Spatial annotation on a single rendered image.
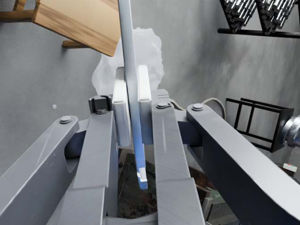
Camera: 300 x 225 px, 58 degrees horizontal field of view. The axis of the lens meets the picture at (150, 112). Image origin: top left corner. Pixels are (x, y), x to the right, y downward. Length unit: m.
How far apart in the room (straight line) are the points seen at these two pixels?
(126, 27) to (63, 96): 1.23
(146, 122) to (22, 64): 1.15
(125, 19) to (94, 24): 0.87
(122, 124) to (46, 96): 1.21
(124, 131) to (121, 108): 0.01
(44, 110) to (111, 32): 0.51
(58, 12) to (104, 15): 0.19
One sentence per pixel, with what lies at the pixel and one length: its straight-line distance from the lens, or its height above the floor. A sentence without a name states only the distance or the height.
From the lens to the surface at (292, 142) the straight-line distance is 2.74.
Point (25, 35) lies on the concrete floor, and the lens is 1.29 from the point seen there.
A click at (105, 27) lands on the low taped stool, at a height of 0.33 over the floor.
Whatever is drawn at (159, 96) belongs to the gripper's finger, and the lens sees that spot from 0.17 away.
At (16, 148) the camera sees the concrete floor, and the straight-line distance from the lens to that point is 1.37.
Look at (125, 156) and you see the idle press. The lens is 1.77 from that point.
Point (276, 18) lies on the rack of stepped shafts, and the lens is 2.07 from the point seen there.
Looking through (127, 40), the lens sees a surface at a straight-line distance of 0.18.
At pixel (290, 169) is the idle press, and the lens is 3.56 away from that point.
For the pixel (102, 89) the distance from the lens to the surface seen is 1.42.
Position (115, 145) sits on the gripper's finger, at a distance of 0.15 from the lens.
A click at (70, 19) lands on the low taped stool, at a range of 1.00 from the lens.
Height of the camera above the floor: 1.17
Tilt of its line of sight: 39 degrees down
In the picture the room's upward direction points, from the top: 108 degrees clockwise
